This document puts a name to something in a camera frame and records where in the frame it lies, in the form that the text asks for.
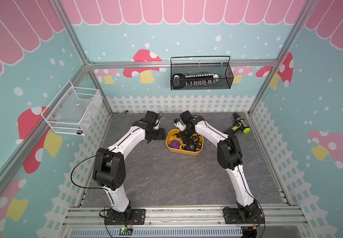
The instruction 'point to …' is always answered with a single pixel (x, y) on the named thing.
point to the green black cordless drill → (239, 124)
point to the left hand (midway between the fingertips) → (160, 137)
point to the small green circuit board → (124, 231)
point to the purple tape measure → (175, 144)
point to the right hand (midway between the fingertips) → (183, 135)
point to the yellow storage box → (171, 134)
